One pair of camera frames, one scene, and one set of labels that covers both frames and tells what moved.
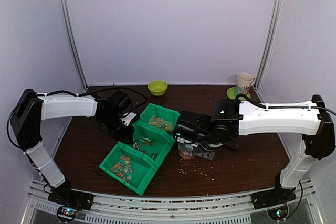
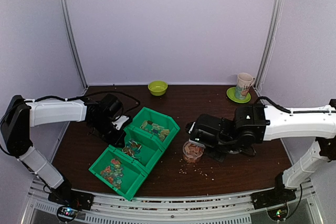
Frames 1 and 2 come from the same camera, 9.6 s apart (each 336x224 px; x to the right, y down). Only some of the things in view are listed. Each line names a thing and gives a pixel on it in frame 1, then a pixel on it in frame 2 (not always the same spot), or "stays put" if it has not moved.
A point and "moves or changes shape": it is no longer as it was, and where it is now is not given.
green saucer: [231, 92] stays put
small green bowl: [157, 88] stays put
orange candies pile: [124, 169] to [114, 173]
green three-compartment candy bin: [137, 166] moves or changes shape
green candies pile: [160, 123] to [160, 131]
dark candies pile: [146, 141] to [132, 148]
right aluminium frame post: [272, 34] stays put
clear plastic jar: [185, 151] moves or changes shape
